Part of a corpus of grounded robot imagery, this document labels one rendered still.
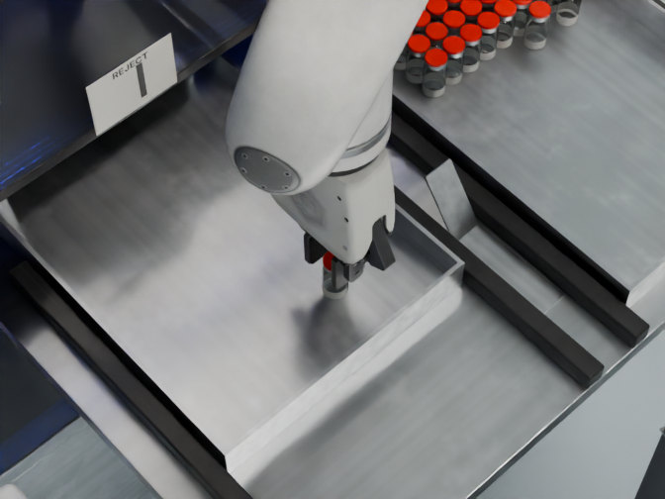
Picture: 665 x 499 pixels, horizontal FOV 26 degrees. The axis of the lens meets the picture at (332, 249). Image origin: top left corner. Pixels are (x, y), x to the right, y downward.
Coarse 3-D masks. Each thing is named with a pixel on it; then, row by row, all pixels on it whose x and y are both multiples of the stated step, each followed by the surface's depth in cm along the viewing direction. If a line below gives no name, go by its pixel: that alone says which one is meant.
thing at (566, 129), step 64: (640, 0) 137; (512, 64) 136; (576, 64) 136; (640, 64) 136; (448, 128) 132; (512, 128) 132; (576, 128) 132; (640, 128) 132; (512, 192) 124; (576, 192) 128; (640, 192) 128; (576, 256) 121; (640, 256) 124
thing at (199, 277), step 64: (128, 128) 132; (192, 128) 132; (64, 192) 128; (128, 192) 128; (192, 192) 128; (256, 192) 128; (64, 256) 124; (128, 256) 124; (192, 256) 124; (256, 256) 124; (448, 256) 120; (128, 320) 120; (192, 320) 120; (256, 320) 120; (320, 320) 120; (384, 320) 120; (192, 384) 117; (256, 384) 117; (320, 384) 114; (256, 448) 113
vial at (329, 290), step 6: (324, 270) 119; (324, 276) 119; (330, 276) 119; (324, 282) 120; (330, 282) 119; (324, 288) 121; (330, 288) 120; (342, 288) 120; (330, 294) 121; (336, 294) 121; (342, 294) 121
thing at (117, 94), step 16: (160, 48) 116; (128, 64) 114; (144, 64) 116; (160, 64) 117; (112, 80) 114; (128, 80) 116; (160, 80) 119; (176, 80) 120; (96, 96) 114; (112, 96) 115; (128, 96) 117; (144, 96) 119; (96, 112) 115; (112, 112) 117; (128, 112) 118; (96, 128) 117
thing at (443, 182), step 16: (448, 160) 123; (432, 176) 122; (448, 176) 123; (432, 192) 122; (448, 192) 123; (464, 192) 124; (448, 208) 124; (464, 208) 125; (448, 224) 124; (464, 224) 125; (464, 240) 125; (480, 240) 125; (496, 240) 125; (480, 256) 124; (496, 256) 124; (512, 256) 124; (512, 272) 123; (528, 272) 123; (528, 288) 122; (544, 288) 122; (544, 304) 121
